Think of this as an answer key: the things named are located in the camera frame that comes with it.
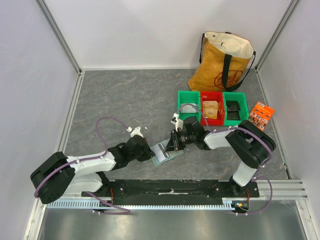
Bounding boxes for light green card holder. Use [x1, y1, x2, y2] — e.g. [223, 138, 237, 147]
[150, 139, 184, 167]

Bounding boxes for silver credit card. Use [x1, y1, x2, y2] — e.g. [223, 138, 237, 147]
[152, 143, 170, 164]

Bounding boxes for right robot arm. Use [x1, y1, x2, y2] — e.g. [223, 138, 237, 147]
[165, 116, 276, 197]

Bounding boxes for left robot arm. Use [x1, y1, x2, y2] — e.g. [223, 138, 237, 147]
[30, 135, 155, 204]

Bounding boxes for silver cards in bin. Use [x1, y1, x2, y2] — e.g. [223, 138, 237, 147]
[179, 103, 198, 114]

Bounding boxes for brown cards in bin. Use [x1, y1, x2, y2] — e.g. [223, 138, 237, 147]
[202, 100, 222, 120]

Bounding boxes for black cards in bin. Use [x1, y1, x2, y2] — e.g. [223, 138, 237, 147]
[226, 100, 241, 121]

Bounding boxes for left green bin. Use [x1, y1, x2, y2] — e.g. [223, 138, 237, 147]
[177, 90, 202, 121]

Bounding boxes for green bin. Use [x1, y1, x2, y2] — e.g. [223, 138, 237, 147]
[222, 92, 249, 126]
[177, 90, 202, 121]

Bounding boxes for red bin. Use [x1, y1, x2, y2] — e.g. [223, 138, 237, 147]
[200, 91, 225, 126]

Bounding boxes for right green bin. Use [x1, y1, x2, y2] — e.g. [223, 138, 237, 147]
[222, 92, 249, 126]

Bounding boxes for orange packet box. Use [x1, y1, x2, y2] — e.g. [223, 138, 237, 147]
[248, 101, 275, 131]

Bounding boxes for yellow tote bag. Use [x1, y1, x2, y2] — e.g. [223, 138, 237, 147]
[188, 31, 256, 92]

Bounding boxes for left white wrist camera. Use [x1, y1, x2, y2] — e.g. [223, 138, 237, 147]
[126, 126, 144, 138]

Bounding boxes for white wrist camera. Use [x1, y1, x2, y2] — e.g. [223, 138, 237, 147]
[170, 113, 184, 132]
[126, 126, 144, 138]

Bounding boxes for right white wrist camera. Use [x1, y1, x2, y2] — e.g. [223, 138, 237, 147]
[170, 113, 184, 132]

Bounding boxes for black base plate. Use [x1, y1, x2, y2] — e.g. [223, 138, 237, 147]
[93, 179, 260, 205]

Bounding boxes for grey cable duct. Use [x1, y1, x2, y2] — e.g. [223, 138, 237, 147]
[46, 198, 235, 211]

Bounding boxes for aluminium frame rail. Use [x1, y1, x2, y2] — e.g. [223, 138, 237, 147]
[34, 178, 308, 201]

